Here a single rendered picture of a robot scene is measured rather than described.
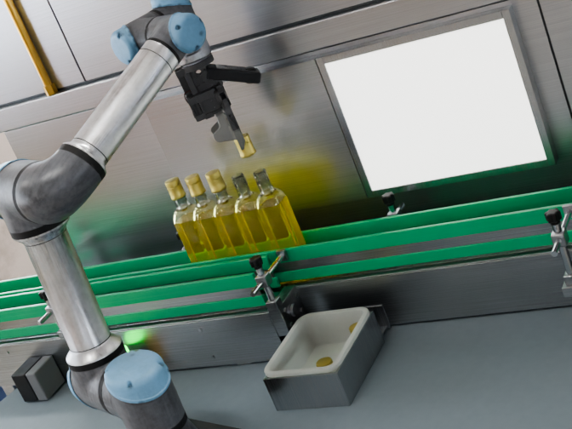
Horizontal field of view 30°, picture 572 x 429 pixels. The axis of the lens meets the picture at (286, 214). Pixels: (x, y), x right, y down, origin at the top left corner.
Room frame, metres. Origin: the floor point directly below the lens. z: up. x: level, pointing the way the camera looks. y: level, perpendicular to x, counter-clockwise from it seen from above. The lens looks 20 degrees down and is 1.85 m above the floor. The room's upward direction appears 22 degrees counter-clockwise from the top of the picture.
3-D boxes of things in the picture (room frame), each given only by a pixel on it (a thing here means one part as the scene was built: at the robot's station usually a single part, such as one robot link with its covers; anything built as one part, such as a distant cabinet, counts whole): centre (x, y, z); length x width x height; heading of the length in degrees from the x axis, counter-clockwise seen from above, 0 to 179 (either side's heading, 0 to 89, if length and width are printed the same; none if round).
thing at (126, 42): (2.15, 0.13, 1.51); 0.11 x 0.11 x 0.08; 35
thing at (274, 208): (2.21, 0.02, 0.99); 0.06 x 0.06 x 0.21; 59
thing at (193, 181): (2.30, 0.16, 1.14); 0.04 x 0.04 x 0.04
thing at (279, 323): (2.12, 0.08, 0.85); 0.09 x 0.04 x 0.07; 148
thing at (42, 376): (2.42, 0.72, 0.79); 0.08 x 0.08 x 0.08; 58
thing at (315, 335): (1.96, 0.04, 0.80); 0.22 x 0.17 x 0.09; 148
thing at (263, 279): (2.10, 0.08, 0.95); 0.17 x 0.03 x 0.12; 148
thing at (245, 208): (2.24, 0.07, 0.99); 0.06 x 0.06 x 0.21; 57
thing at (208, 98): (2.22, 0.06, 1.35); 0.09 x 0.08 x 0.12; 90
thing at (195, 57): (2.22, 0.05, 1.44); 0.08 x 0.08 x 0.05
